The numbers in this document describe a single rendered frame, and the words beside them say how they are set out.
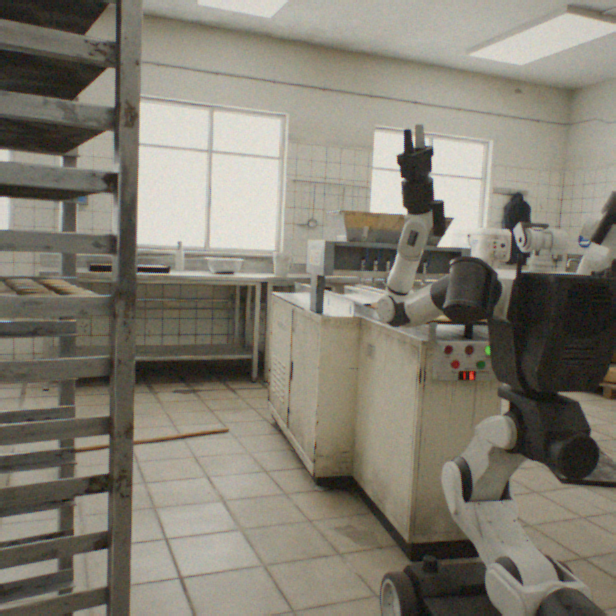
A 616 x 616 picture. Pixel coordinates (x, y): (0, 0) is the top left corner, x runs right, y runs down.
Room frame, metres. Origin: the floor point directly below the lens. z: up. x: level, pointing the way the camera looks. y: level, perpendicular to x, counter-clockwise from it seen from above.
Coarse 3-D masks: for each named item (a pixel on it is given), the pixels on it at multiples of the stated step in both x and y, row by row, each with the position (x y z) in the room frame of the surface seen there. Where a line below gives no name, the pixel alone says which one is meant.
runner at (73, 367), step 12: (12, 360) 0.86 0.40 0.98; (24, 360) 0.87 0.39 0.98; (36, 360) 0.88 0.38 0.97; (48, 360) 0.89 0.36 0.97; (60, 360) 0.89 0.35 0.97; (72, 360) 0.90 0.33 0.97; (84, 360) 0.91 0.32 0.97; (96, 360) 0.92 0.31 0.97; (108, 360) 0.93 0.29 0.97; (0, 372) 0.86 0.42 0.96; (12, 372) 0.86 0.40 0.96; (24, 372) 0.87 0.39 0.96; (36, 372) 0.88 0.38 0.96; (48, 372) 0.89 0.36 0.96; (60, 372) 0.89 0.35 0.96; (72, 372) 0.90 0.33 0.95; (84, 372) 0.91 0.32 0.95; (96, 372) 0.92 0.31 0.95; (108, 372) 0.93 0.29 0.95
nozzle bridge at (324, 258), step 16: (320, 240) 2.93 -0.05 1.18; (320, 256) 2.91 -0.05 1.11; (336, 256) 2.95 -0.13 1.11; (352, 256) 2.97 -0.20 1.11; (368, 256) 2.99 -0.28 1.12; (384, 256) 3.01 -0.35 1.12; (432, 256) 3.07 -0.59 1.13; (448, 256) 3.09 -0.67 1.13; (320, 272) 2.90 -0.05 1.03; (336, 272) 2.90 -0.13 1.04; (352, 272) 2.92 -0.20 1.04; (368, 272) 2.94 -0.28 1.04; (384, 272) 2.96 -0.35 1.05; (416, 272) 3.05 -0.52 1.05; (432, 272) 3.07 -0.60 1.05; (448, 272) 3.09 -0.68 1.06; (320, 288) 2.96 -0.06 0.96; (320, 304) 2.96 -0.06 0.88
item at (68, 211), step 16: (64, 160) 1.29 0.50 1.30; (64, 208) 1.30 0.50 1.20; (64, 224) 1.30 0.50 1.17; (64, 256) 1.30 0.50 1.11; (64, 272) 1.30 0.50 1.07; (64, 352) 1.30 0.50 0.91; (64, 384) 1.30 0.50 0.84; (64, 400) 1.30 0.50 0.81; (64, 512) 1.30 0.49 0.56; (64, 528) 1.30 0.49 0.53; (64, 560) 1.30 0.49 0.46; (64, 592) 1.30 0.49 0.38
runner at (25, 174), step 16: (0, 160) 0.86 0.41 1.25; (0, 176) 0.86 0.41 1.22; (16, 176) 0.87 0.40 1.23; (32, 176) 0.88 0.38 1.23; (48, 176) 0.89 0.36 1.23; (64, 176) 0.90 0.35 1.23; (80, 176) 0.91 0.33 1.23; (96, 176) 0.92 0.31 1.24; (112, 176) 0.93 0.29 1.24; (112, 192) 0.93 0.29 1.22
